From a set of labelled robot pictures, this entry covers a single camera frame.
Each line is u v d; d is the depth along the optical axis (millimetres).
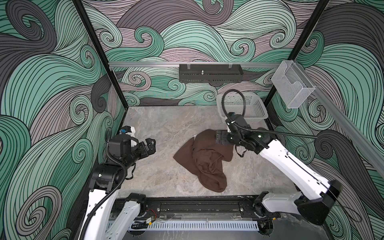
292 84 795
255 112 1138
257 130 515
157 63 1921
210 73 955
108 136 458
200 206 749
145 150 566
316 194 381
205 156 837
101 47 873
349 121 591
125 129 563
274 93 1108
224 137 649
